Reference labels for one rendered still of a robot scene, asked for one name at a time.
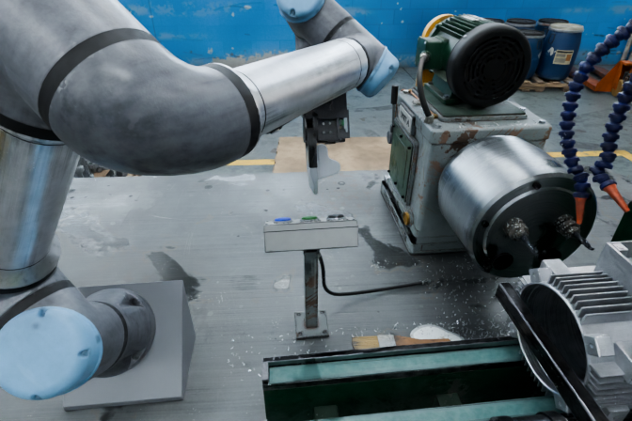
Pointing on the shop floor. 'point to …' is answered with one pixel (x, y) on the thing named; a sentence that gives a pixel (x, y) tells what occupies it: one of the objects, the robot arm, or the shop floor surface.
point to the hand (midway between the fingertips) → (311, 187)
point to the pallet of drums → (548, 51)
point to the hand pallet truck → (612, 83)
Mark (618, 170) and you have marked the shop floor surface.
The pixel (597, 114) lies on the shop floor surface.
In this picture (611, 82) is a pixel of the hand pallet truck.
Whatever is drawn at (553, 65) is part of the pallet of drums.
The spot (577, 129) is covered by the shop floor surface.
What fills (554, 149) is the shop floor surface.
